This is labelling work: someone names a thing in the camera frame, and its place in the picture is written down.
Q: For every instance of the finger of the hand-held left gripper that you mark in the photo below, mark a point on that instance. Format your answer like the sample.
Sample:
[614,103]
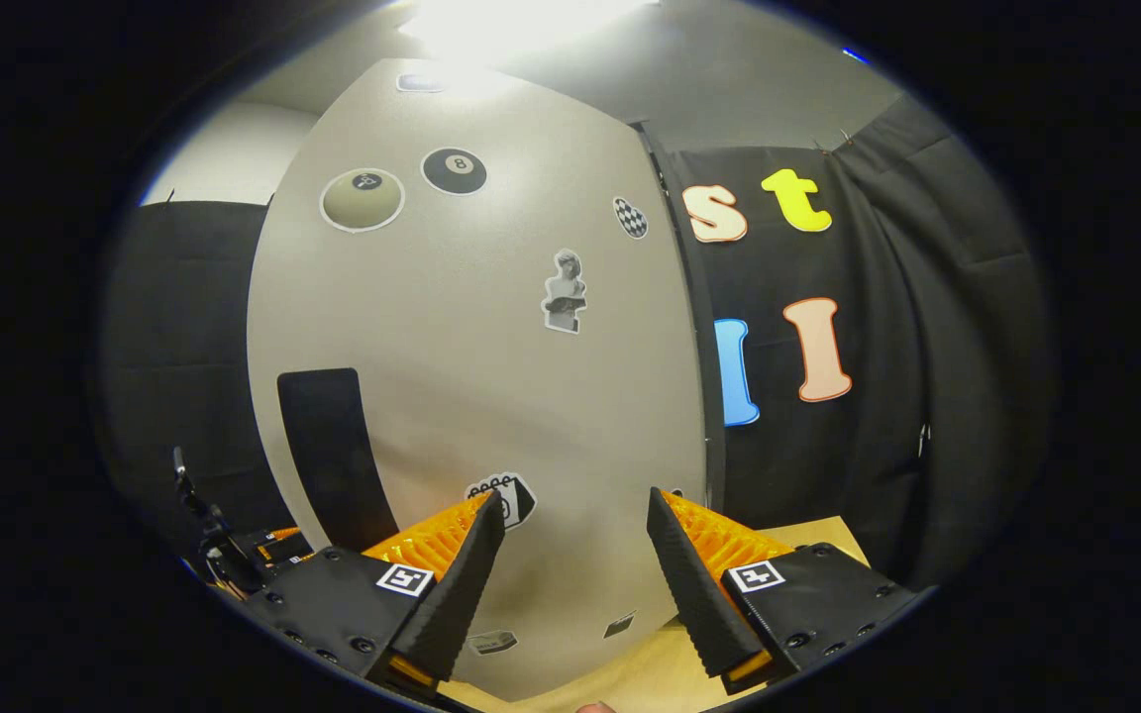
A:
[285,547]

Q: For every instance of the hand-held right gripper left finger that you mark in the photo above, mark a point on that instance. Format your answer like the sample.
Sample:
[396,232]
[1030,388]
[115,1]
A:
[462,584]

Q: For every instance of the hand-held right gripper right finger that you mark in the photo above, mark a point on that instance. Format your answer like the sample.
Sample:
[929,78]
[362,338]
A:
[689,594]

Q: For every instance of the dark grey cabinet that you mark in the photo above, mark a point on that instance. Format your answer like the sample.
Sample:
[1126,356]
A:
[715,426]

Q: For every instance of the light grey cabinet door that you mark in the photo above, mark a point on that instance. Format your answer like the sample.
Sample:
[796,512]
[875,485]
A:
[491,376]

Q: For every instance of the black backdrop cloth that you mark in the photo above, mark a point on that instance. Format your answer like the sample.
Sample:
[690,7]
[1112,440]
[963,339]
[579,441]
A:
[927,347]

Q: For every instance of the large ceiling light panel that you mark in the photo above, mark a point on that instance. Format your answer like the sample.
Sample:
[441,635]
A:
[511,25]

